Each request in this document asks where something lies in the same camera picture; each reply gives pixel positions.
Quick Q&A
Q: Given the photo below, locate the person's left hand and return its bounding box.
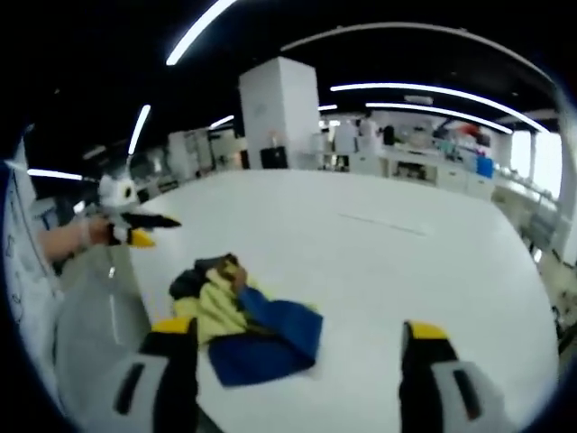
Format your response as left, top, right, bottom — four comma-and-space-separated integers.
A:
80, 215, 114, 248

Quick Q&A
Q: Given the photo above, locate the white cabinet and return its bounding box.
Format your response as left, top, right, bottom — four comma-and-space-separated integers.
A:
168, 128, 213, 181

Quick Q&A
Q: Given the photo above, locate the person's white printed shirt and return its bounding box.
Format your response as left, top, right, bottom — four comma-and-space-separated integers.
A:
2, 148, 64, 335

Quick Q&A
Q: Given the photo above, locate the long ceiling light strip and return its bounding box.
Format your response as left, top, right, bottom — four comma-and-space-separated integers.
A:
330, 81, 547, 133
165, 0, 238, 67
364, 102, 515, 135
26, 168, 85, 182
127, 104, 152, 155

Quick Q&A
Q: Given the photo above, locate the white square pillar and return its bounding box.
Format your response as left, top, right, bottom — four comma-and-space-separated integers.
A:
238, 55, 322, 170

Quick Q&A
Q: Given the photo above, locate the white lab counter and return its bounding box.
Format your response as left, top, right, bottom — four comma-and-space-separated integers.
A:
349, 146, 497, 202

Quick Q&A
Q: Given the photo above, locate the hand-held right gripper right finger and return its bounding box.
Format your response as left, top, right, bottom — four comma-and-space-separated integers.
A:
398, 319, 513, 433

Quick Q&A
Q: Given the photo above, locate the blue yellow black garment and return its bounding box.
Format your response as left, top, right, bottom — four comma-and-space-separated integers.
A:
169, 253, 325, 389

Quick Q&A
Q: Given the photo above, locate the black box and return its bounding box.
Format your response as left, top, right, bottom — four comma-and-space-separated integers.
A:
260, 145, 289, 170

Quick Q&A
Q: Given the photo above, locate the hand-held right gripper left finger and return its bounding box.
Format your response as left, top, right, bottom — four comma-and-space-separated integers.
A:
96, 315, 200, 433

